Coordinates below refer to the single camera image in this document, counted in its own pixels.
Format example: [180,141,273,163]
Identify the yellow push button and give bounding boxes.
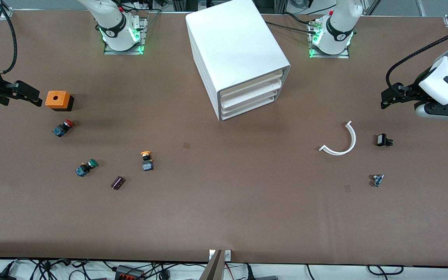
[140,151,154,172]

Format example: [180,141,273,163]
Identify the white plastic drawer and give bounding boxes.
[221,94,277,121]
[220,69,287,100]
[221,86,281,114]
[220,77,285,107]

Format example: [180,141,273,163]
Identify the red push button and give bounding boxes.
[52,119,75,137]

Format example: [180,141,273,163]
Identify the green push button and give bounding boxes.
[75,159,98,177]

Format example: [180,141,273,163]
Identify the white drawer cabinet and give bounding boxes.
[185,0,291,122]

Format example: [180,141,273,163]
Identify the white curved plastic strip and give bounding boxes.
[319,121,357,156]

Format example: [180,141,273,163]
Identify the black orange power strip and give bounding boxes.
[114,265,145,280]

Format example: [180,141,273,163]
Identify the orange button enclosure box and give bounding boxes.
[45,91,74,112]

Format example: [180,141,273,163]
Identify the small black switch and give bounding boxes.
[376,133,394,147]

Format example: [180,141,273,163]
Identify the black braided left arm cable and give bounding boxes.
[386,25,448,92]

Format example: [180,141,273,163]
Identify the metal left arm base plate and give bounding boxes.
[308,17,350,59]

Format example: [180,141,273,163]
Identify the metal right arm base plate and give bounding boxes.
[103,12,149,55]

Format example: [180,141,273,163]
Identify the thick black base cable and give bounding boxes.
[265,20,322,35]

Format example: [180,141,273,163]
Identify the black cable loop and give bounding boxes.
[367,265,404,275]

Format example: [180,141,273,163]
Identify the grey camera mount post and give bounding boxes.
[199,250,224,280]

